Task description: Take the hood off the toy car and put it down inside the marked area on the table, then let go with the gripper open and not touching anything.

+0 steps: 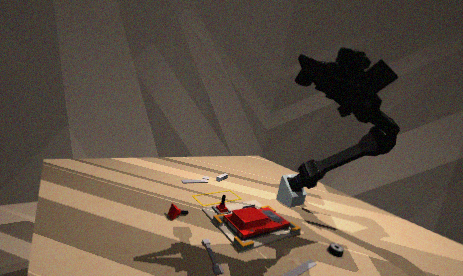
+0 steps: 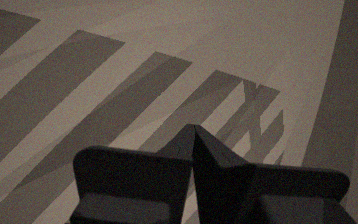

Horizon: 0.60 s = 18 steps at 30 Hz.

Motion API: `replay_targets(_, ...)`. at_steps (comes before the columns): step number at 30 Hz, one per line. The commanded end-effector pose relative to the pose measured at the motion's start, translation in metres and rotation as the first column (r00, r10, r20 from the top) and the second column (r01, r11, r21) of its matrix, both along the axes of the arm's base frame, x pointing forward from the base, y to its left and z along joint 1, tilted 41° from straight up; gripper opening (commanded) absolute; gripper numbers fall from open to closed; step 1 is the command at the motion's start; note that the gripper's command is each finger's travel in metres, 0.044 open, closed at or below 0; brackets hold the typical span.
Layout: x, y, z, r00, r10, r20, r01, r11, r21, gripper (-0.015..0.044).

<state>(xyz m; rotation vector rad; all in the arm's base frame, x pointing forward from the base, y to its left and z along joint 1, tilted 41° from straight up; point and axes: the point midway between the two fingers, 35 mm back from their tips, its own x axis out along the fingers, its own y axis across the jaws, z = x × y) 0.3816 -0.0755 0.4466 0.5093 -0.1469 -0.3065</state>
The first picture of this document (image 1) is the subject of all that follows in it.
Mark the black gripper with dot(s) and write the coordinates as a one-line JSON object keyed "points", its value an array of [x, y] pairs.
{"points": [[329, 79]]}

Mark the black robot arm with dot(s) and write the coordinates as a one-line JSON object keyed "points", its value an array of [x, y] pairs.
{"points": [[365, 104]]}

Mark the small black toy tyre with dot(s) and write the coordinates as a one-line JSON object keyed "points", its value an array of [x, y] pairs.
{"points": [[335, 249]]}

